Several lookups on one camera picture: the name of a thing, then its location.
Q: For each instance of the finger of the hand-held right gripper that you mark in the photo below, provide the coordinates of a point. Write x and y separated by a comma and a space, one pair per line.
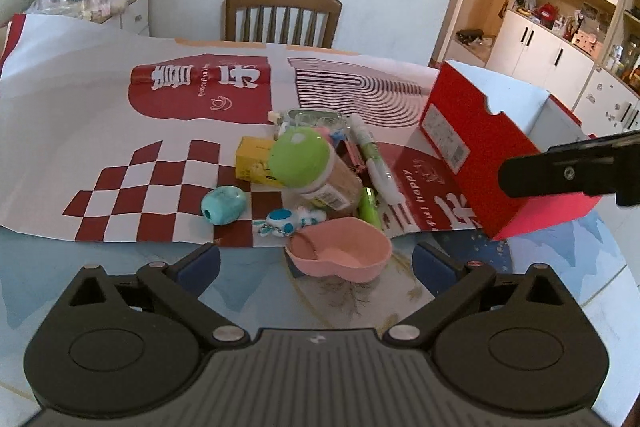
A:
565, 172

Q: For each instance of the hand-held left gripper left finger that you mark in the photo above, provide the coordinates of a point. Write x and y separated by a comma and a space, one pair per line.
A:
200, 266

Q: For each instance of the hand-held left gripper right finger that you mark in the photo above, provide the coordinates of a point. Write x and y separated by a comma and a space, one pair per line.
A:
431, 271

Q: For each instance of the teal pencil sharpener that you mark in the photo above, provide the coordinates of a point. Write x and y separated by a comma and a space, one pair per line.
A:
222, 206

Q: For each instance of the green highlighter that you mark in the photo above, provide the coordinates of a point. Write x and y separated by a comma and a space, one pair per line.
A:
369, 207

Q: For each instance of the red cardboard box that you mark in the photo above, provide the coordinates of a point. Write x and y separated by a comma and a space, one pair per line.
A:
480, 137

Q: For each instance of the pink heart-shaped bowl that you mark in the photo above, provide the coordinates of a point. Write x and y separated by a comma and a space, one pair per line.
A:
340, 252

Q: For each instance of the yellow small carton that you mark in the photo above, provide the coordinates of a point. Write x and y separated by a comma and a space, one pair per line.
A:
250, 162

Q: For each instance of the white and green pen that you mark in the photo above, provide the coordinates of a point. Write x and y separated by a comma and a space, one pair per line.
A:
375, 162

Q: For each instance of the jar with green lid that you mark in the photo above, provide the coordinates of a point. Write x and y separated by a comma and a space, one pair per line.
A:
300, 157

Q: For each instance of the clear container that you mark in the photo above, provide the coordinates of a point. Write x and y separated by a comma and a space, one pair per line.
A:
312, 117

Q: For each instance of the small white eraser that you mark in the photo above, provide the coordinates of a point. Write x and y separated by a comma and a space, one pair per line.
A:
273, 117

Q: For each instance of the red and white printed sheet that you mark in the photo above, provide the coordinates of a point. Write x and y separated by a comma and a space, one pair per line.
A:
75, 107

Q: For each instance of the white chest of drawers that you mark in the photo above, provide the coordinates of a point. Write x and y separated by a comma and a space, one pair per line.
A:
135, 14

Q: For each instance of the brown wooden chair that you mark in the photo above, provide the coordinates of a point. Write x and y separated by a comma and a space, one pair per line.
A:
282, 14

